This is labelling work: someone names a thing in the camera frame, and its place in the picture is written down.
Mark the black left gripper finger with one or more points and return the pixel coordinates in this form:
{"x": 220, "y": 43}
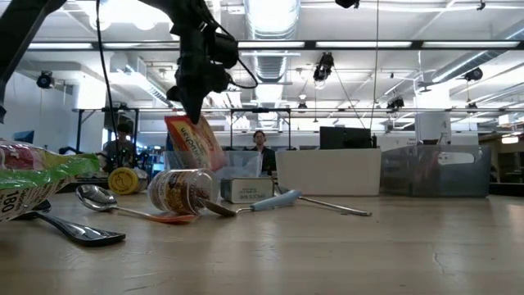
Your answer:
{"x": 192, "y": 108}

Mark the red ramen packet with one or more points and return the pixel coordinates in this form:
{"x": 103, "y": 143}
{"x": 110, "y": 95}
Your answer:
{"x": 196, "y": 143}

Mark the green pepper tin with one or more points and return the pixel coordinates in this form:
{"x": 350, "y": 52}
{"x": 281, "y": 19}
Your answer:
{"x": 249, "y": 190}

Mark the yellow lid brown jar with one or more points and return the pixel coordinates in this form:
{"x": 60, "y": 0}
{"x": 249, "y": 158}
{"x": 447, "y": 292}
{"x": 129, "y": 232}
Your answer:
{"x": 123, "y": 181}

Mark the orange Maruchan ramen packet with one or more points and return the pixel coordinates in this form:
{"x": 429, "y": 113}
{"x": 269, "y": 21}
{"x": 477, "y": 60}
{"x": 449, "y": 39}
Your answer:
{"x": 41, "y": 172}

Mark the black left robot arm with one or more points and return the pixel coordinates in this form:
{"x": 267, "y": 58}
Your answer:
{"x": 24, "y": 24}

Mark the black ceiling spot lamp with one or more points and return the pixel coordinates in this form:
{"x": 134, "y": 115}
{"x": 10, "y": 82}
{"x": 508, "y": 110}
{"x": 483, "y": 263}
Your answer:
{"x": 395, "y": 102}
{"x": 474, "y": 73}
{"x": 45, "y": 80}
{"x": 323, "y": 67}

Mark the person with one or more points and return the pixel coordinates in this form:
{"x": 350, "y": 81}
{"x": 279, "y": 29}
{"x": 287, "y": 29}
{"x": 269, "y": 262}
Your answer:
{"x": 258, "y": 137}
{"x": 118, "y": 153}

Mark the clear plastic bin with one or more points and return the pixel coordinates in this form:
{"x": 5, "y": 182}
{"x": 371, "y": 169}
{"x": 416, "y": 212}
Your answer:
{"x": 241, "y": 164}

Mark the small glass spice jar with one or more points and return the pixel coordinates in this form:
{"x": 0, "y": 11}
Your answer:
{"x": 180, "y": 192}

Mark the black monitor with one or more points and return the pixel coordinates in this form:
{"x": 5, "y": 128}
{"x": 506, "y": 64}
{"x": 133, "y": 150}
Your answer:
{"x": 344, "y": 139}

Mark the white pillar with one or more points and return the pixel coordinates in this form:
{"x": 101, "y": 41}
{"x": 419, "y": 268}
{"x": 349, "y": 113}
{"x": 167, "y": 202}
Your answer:
{"x": 432, "y": 123}

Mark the white plastic bin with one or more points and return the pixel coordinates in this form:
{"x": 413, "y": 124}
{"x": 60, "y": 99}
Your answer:
{"x": 327, "y": 172}

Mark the black spoon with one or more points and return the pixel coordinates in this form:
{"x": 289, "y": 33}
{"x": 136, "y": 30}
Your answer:
{"x": 82, "y": 234}

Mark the blue screen monitor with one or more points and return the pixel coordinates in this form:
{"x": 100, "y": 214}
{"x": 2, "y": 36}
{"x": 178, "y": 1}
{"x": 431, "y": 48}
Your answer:
{"x": 24, "y": 137}

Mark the grey plastic bin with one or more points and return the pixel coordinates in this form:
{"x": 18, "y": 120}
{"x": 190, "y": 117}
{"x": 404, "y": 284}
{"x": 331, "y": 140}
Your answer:
{"x": 462, "y": 176}

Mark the ceiling light panel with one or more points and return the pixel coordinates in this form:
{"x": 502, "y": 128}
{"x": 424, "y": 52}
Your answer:
{"x": 509, "y": 139}

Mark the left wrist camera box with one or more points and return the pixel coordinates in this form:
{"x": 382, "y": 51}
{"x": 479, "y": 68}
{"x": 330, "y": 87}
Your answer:
{"x": 225, "y": 49}

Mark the black background test frame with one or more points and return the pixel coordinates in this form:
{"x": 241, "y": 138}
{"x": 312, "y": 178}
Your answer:
{"x": 260, "y": 110}
{"x": 82, "y": 110}

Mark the round silver ceiling duct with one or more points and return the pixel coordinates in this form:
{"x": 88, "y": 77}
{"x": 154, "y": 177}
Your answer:
{"x": 270, "y": 28}

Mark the black aluminium rig frame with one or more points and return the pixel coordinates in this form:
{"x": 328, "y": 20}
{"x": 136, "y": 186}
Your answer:
{"x": 98, "y": 46}

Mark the slanted silver duct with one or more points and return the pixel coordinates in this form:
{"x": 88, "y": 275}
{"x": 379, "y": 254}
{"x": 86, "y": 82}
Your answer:
{"x": 471, "y": 63}

